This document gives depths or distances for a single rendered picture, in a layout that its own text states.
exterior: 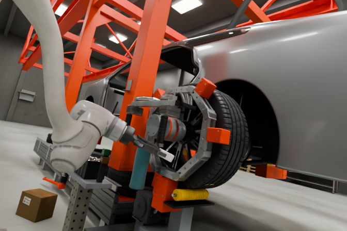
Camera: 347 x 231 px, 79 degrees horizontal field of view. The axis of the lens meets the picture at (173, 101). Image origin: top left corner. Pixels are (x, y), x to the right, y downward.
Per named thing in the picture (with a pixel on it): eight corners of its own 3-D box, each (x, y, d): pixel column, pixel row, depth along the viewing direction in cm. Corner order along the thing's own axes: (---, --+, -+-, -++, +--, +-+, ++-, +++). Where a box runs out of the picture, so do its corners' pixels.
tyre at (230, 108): (170, 182, 161) (251, 196, 114) (144, 182, 146) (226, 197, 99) (176, 100, 181) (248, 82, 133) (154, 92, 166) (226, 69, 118)
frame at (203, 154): (206, 190, 106) (221, 86, 115) (198, 190, 101) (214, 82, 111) (145, 166, 147) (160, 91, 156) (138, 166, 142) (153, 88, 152)
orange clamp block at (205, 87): (208, 99, 122) (217, 86, 119) (199, 96, 117) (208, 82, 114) (201, 93, 127) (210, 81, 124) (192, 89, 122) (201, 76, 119)
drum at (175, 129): (185, 144, 125) (189, 120, 127) (157, 139, 111) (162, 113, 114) (170, 141, 135) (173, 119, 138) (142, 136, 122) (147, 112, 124)
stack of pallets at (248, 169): (268, 176, 953) (270, 157, 968) (260, 175, 902) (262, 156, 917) (245, 170, 1039) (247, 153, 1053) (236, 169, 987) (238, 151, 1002)
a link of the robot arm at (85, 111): (110, 126, 92) (97, 148, 81) (76, 108, 89) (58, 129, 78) (119, 110, 86) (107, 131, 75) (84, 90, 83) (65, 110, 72)
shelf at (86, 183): (111, 188, 135) (112, 183, 136) (84, 188, 125) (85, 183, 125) (88, 172, 168) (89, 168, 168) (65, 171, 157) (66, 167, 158)
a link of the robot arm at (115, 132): (116, 115, 90) (128, 121, 91) (105, 134, 89) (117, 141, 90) (115, 117, 81) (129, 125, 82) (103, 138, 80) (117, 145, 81)
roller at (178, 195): (210, 200, 127) (212, 190, 128) (175, 202, 108) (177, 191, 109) (203, 197, 131) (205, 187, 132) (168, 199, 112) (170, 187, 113)
